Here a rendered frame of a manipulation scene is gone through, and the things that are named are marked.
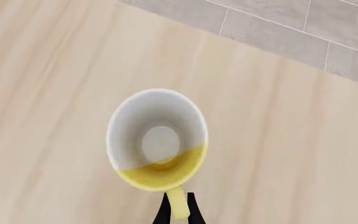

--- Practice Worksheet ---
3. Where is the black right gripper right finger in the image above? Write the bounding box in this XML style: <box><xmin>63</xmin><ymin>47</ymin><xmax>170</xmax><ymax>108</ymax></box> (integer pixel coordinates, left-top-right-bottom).
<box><xmin>186</xmin><ymin>192</ymin><xmax>208</xmax><ymax>224</ymax></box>

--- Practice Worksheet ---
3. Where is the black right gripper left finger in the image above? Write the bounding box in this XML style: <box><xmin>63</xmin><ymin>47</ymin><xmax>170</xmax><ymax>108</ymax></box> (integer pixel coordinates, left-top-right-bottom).
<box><xmin>152</xmin><ymin>192</ymin><xmax>175</xmax><ymax>224</ymax></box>

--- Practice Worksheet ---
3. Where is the yellow and white mug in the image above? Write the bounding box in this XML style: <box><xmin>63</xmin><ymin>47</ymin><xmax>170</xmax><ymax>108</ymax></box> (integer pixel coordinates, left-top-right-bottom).
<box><xmin>105</xmin><ymin>88</ymin><xmax>209</xmax><ymax>221</ymax></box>

